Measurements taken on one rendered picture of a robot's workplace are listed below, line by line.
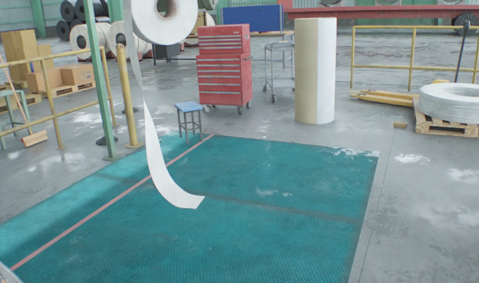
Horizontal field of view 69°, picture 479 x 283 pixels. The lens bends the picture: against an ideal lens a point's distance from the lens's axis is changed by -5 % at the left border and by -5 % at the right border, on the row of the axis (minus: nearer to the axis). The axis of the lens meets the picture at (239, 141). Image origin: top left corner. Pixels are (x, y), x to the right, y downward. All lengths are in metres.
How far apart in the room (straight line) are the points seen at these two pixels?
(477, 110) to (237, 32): 3.08
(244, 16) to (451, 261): 7.81
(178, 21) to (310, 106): 3.99
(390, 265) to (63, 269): 1.98
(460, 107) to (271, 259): 3.12
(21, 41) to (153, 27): 9.44
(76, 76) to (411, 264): 7.40
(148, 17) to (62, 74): 7.93
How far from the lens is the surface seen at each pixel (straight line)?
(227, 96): 5.19
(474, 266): 2.54
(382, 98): 5.89
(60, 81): 8.73
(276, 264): 2.30
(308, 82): 4.69
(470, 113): 4.75
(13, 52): 10.52
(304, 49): 4.64
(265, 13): 9.13
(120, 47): 4.18
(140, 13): 0.80
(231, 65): 5.09
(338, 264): 2.32
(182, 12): 0.85
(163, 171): 0.85
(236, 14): 9.44
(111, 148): 4.10
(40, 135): 5.24
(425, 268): 2.43
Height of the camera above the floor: 1.44
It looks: 20 degrees down
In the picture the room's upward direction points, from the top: 3 degrees counter-clockwise
